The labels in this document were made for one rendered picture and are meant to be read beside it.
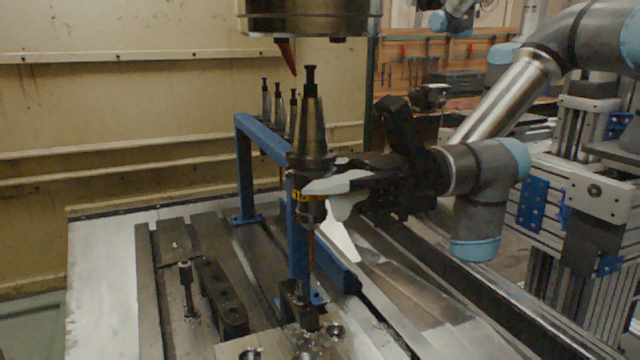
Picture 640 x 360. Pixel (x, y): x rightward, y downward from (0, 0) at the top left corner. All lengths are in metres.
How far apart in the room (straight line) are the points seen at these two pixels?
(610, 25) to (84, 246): 1.42
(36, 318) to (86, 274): 0.28
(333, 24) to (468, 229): 0.40
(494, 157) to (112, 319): 1.08
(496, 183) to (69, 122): 1.23
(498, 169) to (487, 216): 0.07
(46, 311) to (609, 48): 1.63
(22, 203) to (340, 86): 1.12
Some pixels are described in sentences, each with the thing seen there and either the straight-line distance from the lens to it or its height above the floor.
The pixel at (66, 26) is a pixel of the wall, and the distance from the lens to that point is 1.46.
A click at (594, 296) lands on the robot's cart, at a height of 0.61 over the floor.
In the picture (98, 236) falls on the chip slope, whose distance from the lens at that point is 1.53.
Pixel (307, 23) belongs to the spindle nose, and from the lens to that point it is 0.41.
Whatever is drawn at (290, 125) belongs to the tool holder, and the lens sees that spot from 0.93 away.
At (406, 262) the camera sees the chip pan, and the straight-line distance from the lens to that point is 1.54.
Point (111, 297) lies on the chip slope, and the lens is 1.39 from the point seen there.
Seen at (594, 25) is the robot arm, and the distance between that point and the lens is 0.85.
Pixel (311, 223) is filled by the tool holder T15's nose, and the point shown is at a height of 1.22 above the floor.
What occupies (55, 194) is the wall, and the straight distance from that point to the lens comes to 1.57.
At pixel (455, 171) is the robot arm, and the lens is 0.60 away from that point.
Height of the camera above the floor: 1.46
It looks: 21 degrees down
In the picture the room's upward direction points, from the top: straight up
